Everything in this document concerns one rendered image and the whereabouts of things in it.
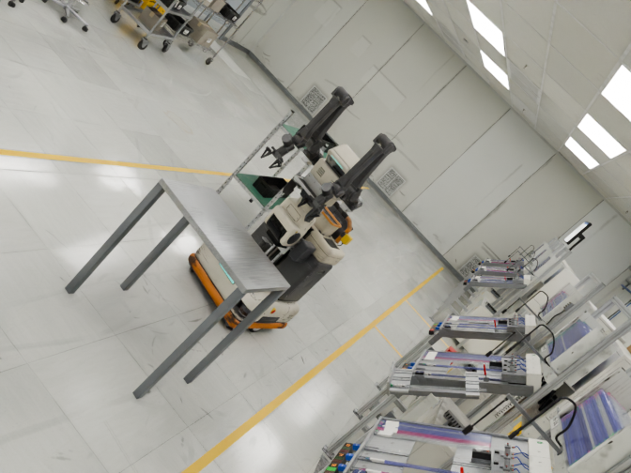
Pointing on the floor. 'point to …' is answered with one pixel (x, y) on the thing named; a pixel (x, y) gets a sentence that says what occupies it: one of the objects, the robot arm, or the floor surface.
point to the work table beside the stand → (250, 283)
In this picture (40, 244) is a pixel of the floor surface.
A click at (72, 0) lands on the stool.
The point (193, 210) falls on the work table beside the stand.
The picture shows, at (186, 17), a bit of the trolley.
